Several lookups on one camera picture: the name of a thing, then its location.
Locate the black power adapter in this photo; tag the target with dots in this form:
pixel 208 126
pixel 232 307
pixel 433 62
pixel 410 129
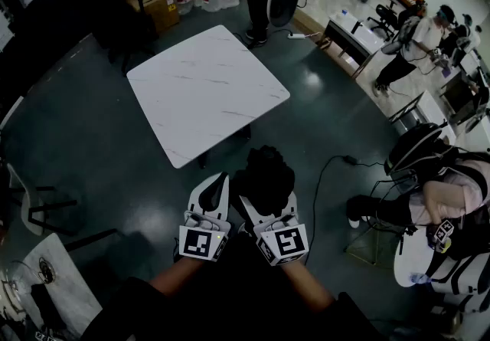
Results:
pixel 350 159

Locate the white desk black legs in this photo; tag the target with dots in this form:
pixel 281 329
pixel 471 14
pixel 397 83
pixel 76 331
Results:
pixel 363 37

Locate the white black rolling case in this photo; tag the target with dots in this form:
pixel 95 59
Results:
pixel 283 6

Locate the black cloth item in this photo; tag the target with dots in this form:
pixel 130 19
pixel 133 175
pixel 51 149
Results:
pixel 264 182

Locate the white power strip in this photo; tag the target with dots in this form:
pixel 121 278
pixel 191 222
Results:
pixel 296 36

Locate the white marble table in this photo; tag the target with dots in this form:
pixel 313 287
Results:
pixel 206 90

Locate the person's left forearm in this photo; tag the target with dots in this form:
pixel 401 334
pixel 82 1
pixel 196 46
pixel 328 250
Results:
pixel 176 274

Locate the marble side table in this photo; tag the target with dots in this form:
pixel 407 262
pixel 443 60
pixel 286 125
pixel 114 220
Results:
pixel 72 286

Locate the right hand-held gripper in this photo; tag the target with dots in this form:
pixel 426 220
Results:
pixel 285 241

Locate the person's black clothing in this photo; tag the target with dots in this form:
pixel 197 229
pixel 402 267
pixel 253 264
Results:
pixel 237 305

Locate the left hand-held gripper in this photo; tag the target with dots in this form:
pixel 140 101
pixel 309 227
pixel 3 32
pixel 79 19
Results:
pixel 203 241

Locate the large brown cardboard box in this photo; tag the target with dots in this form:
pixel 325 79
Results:
pixel 161 6

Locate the black office chair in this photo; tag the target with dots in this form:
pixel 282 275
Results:
pixel 111 14
pixel 384 15

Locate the round white table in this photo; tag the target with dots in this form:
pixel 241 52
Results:
pixel 413 259

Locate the beige chair black legs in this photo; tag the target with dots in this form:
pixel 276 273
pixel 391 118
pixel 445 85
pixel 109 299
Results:
pixel 28 201

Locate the person's right forearm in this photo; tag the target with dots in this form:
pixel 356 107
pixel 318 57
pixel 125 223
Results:
pixel 306 286

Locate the white square table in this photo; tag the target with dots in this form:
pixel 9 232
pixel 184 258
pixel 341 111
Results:
pixel 432 109

